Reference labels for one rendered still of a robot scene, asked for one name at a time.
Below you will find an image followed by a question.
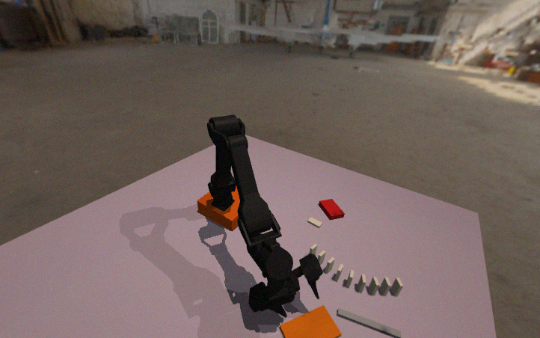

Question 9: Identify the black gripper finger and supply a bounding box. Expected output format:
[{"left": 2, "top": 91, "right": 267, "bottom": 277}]
[
  {"left": 307, "top": 277, "right": 319, "bottom": 299},
  {"left": 260, "top": 300, "right": 287, "bottom": 317}
]

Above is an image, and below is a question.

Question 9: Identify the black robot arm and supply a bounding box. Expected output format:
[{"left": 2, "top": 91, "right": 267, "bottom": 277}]
[{"left": 207, "top": 114, "right": 300, "bottom": 307}]

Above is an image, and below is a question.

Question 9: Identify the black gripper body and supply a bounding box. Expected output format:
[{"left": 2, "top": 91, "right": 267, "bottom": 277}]
[{"left": 249, "top": 253, "right": 323, "bottom": 312}]

